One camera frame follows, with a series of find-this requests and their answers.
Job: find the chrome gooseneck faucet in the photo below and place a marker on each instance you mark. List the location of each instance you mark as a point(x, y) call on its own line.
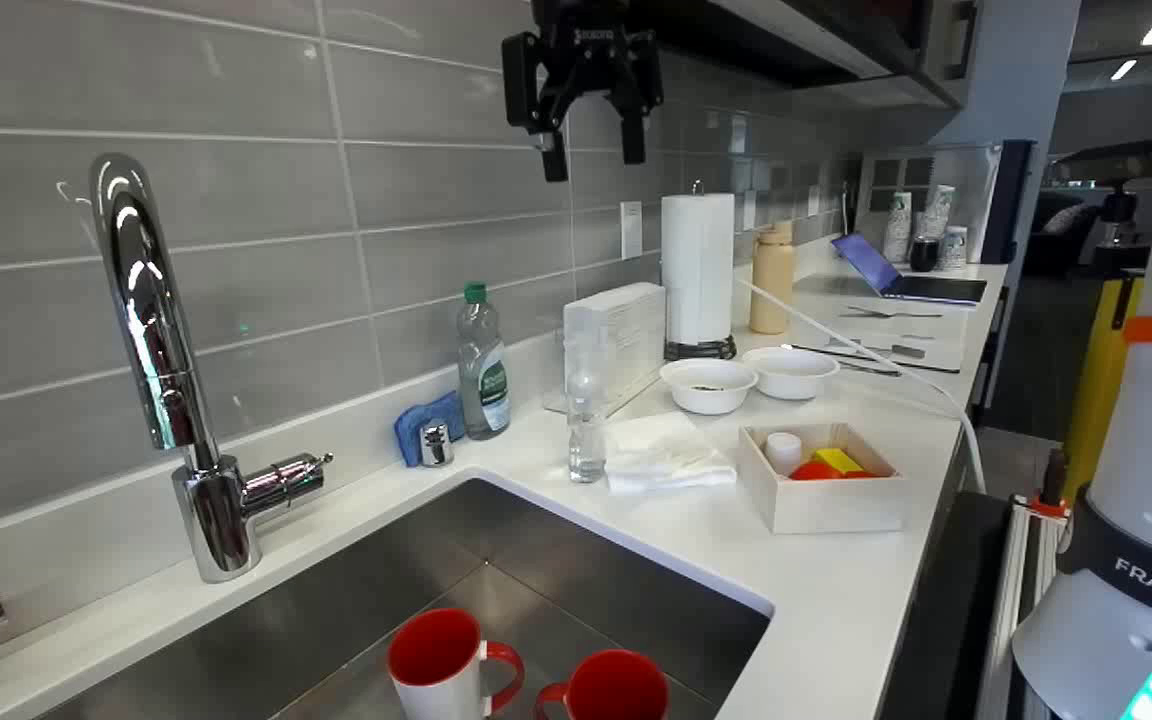
point(138, 294)

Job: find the white paper towel sheet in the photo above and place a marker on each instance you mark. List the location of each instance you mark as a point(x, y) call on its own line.
point(657, 442)
point(669, 481)

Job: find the small white bottle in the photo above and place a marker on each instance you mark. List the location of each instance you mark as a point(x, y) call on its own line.
point(959, 250)

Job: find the white paper towel roll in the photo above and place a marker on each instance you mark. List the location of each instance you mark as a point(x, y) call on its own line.
point(697, 267)

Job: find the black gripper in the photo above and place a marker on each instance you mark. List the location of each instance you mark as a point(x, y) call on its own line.
point(597, 43)

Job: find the white bowl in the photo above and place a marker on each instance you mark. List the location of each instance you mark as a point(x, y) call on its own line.
point(708, 387)
point(794, 379)

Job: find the clear wine glass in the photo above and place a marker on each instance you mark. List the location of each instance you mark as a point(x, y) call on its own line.
point(587, 424)

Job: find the wooden toy box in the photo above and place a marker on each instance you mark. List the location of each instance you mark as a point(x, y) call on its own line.
point(820, 506)

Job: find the small silver metal object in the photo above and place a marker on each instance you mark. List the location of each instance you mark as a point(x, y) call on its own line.
point(435, 446)

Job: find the yellow toy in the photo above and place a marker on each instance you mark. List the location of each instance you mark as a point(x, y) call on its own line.
point(840, 460)

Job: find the black spoon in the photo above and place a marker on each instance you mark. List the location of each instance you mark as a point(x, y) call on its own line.
point(922, 364)

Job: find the white spray bottle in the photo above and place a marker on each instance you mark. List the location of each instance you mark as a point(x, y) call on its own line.
point(897, 230)

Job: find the white toy bottle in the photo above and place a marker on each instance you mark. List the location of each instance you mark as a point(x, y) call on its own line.
point(780, 449)

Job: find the dark overhead cabinet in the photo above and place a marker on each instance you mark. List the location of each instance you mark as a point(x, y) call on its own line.
point(871, 35)

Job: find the red and white mug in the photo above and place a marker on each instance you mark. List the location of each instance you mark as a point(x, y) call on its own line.
point(436, 666)
point(616, 685)

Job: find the stack of folded paper towels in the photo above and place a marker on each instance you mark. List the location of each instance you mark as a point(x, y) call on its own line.
point(620, 333)

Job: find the dish soap bottle green cap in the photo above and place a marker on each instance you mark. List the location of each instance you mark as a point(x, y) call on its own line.
point(483, 374)

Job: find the stainless steel sink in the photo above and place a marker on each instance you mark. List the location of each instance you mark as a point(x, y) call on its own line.
point(339, 614)

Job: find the white wall outlet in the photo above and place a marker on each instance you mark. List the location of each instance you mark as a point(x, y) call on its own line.
point(628, 230)

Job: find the blue sponge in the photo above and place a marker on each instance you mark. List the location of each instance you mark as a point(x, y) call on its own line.
point(409, 424)

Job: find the yellow pole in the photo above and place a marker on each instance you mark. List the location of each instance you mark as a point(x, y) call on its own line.
point(1089, 400)

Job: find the tan bottle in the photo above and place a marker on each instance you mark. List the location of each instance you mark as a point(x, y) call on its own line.
point(773, 280)

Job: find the orange toy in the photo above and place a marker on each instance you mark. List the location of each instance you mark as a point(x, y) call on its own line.
point(815, 468)

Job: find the dark under-counter cabinet front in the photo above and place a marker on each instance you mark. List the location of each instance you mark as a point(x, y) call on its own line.
point(940, 625)

